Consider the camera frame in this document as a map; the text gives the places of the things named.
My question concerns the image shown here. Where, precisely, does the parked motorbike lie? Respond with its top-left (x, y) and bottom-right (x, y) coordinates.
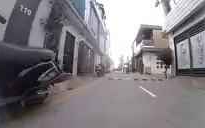
top-left (94, 63), bottom-right (106, 78)

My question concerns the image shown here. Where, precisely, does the striped speed bump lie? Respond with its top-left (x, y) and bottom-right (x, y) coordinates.
top-left (108, 77), bottom-right (165, 82)

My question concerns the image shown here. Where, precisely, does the beige and white building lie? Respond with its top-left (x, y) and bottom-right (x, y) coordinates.
top-left (131, 23), bottom-right (175, 76)

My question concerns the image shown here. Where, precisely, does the white building with dark door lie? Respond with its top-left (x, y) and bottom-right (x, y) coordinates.
top-left (0, 0), bottom-right (115, 78)

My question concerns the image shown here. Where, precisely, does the small tree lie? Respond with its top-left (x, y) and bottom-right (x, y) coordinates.
top-left (157, 49), bottom-right (175, 80)

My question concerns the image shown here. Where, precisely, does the black motor scooter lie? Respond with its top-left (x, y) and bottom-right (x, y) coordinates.
top-left (0, 6), bottom-right (73, 112)

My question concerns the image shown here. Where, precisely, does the building with panelled shutters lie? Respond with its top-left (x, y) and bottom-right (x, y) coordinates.
top-left (154, 0), bottom-right (205, 79)

